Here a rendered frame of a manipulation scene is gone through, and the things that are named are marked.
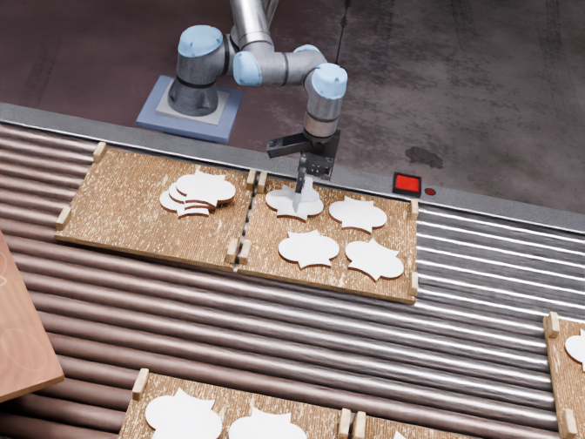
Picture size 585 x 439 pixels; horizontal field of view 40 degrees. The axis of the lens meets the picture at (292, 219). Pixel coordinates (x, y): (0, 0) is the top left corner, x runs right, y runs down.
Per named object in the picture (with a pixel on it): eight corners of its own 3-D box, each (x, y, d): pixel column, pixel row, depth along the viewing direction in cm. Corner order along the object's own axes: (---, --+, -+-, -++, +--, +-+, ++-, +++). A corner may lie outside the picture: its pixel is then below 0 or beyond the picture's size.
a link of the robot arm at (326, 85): (341, 59, 178) (354, 80, 172) (332, 101, 185) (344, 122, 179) (308, 60, 176) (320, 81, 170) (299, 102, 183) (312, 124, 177)
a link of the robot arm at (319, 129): (304, 118, 178) (308, 100, 184) (300, 136, 181) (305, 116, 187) (337, 125, 178) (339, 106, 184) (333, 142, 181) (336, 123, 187)
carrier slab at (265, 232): (259, 180, 207) (259, 176, 206) (414, 209, 207) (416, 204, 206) (236, 273, 180) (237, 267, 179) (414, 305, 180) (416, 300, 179)
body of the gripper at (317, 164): (329, 184, 189) (339, 142, 181) (293, 177, 188) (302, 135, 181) (332, 165, 194) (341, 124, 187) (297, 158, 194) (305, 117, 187)
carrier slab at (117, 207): (101, 151, 207) (100, 146, 206) (256, 180, 207) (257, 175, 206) (54, 239, 180) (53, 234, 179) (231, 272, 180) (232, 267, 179)
